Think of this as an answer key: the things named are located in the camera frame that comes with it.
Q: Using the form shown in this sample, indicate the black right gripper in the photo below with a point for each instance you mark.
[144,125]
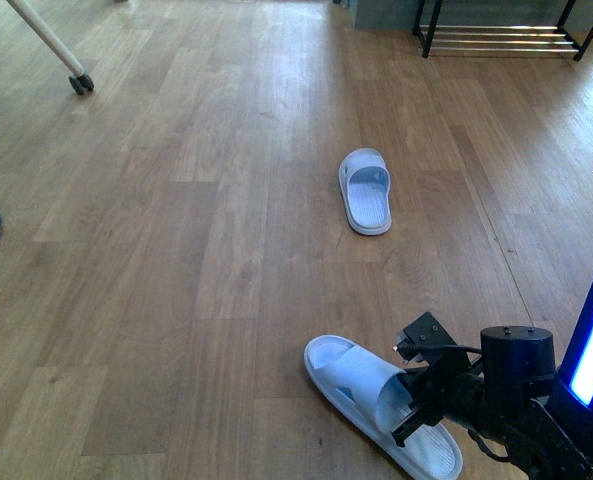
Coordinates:
[449,388]

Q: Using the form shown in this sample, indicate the light blue slipper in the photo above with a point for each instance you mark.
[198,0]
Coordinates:
[367,391]
[365,184]

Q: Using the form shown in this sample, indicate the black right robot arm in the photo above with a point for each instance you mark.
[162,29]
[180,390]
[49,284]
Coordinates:
[512,393]

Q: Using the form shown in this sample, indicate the black metal shoe rack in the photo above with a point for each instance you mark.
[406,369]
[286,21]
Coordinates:
[436,37]

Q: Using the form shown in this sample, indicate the white table leg with caster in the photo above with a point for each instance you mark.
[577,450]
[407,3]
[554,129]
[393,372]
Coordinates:
[79,79]

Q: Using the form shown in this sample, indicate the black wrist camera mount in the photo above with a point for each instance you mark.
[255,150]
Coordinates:
[425,339]

